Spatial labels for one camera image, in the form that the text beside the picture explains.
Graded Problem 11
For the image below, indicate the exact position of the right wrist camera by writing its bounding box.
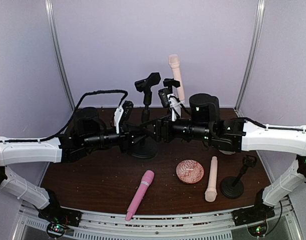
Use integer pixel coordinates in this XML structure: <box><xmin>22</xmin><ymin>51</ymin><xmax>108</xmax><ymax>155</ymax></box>
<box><xmin>158</xmin><ymin>88</ymin><xmax>184</xmax><ymax>122</ymax></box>

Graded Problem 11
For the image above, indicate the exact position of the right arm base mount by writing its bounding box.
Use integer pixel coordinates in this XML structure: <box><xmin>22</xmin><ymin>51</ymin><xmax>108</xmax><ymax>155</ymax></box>
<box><xmin>232</xmin><ymin>206</ymin><xmax>275</xmax><ymax>238</ymax></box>

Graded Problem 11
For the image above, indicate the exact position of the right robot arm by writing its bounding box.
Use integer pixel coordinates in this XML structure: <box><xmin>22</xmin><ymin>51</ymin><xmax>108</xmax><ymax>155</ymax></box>
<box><xmin>140</xmin><ymin>93</ymin><xmax>306</xmax><ymax>208</ymax></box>

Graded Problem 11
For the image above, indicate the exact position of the right aluminium frame post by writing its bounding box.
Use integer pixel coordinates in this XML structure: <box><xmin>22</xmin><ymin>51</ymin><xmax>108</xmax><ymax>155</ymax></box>
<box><xmin>234</xmin><ymin>0</ymin><xmax>265</xmax><ymax>115</ymax></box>

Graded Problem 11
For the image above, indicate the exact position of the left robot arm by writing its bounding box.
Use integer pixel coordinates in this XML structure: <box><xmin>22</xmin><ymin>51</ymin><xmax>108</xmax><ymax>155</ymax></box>
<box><xmin>0</xmin><ymin>106</ymin><xmax>145</xmax><ymax>212</ymax></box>

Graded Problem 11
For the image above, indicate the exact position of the pink microphone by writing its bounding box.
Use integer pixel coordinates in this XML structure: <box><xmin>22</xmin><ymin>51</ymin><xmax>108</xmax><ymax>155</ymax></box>
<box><xmin>125</xmin><ymin>170</ymin><xmax>155</xmax><ymax>221</ymax></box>

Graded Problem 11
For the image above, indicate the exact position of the black microphone stand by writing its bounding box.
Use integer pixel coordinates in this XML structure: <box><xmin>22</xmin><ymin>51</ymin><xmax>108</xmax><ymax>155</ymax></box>
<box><xmin>163</xmin><ymin>78</ymin><xmax>180</xmax><ymax>94</ymax></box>
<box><xmin>220</xmin><ymin>155</ymin><xmax>257</xmax><ymax>199</ymax></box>
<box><xmin>129</xmin><ymin>72</ymin><xmax>161</xmax><ymax>160</ymax></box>

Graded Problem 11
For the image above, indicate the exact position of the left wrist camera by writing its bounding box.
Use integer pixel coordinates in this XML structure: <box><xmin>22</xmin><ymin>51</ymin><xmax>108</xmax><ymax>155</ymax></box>
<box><xmin>113</xmin><ymin>100</ymin><xmax>134</xmax><ymax>134</ymax></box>

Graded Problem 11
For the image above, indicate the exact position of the left aluminium frame post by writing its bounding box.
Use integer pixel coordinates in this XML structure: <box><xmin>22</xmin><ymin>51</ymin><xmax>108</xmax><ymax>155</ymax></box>
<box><xmin>45</xmin><ymin>0</ymin><xmax>75</xmax><ymax>110</ymax></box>

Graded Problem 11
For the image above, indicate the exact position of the white scalloped bowl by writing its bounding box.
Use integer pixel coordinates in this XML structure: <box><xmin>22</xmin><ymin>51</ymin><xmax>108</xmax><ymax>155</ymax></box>
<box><xmin>219</xmin><ymin>150</ymin><xmax>235</xmax><ymax>155</ymax></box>

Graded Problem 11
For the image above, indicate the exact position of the cream microphone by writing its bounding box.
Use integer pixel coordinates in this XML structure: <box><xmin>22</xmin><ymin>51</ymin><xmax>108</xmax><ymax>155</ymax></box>
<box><xmin>168</xmin><ymin>54</ymin><xmax>185</xmax><ymax>103</ymax></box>
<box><xmin>205</xmin><ymin>156</ymin><xmax>218</xmax><ymax>203</ymax></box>

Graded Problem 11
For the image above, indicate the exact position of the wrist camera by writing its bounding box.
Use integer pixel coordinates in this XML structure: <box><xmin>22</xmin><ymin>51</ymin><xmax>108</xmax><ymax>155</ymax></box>
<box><xmin>158</xmin><ymin>88</ymin><xmax>184</xmax><ymax>122</ymax></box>
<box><xmin>113</xmin><ymin>100</ymin><xmax>134</xmax><ymax>134</ymax></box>

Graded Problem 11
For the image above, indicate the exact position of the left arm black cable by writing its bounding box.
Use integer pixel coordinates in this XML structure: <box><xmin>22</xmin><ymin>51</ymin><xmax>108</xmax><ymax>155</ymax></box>
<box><xmin>0</xmin><ymin>89</ymin><xmax>129</xmax><ymax>145</ymax></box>

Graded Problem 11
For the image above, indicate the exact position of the red patterned bowl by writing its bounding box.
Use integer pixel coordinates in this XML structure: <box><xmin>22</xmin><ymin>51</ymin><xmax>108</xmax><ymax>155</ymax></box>
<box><xmin>176</xmin><ymin>159</ymin><xmax>204</xmax><ymax>185</ymax></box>

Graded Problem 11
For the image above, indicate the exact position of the aluminium frame post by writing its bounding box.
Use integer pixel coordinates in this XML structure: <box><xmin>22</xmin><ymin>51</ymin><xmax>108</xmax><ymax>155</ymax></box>
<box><xmin>234</xmin><ymin>0</ymin><xmax>265</xmax><ymax>115</ymax></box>
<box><xmin>45</xmin><ymin>0</ymin><xmax>75</xmax><ymax>110</ymax></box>

